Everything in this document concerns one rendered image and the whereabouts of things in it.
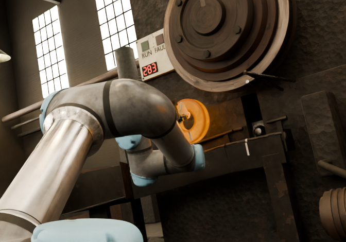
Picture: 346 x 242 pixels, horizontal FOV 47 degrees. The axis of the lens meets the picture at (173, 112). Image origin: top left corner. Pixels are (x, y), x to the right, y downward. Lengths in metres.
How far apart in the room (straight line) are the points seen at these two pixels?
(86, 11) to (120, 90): 10.44
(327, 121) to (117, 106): 0.65
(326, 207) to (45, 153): 0.69
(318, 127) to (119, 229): 0.86
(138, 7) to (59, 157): 1.23
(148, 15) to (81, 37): 9.44
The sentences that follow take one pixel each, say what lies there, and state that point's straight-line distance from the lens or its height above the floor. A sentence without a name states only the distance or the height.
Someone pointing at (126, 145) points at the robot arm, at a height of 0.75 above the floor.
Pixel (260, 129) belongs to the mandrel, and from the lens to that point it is 1.39.
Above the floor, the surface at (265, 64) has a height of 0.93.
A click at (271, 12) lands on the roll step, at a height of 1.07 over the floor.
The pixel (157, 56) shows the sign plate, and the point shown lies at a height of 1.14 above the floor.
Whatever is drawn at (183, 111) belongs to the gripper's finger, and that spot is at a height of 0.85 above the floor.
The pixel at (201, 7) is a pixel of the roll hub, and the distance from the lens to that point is 1.31.
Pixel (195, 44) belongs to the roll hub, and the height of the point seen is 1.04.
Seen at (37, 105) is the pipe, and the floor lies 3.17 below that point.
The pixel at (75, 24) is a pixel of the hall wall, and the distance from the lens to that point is 11.42.
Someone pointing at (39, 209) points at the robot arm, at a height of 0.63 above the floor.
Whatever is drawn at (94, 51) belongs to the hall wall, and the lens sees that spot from 10.73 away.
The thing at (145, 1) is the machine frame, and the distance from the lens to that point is 1.79.
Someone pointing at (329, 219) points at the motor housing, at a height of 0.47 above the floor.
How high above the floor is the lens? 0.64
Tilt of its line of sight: 9 degrees up
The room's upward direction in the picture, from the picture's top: 11 degrees counter-clockwise
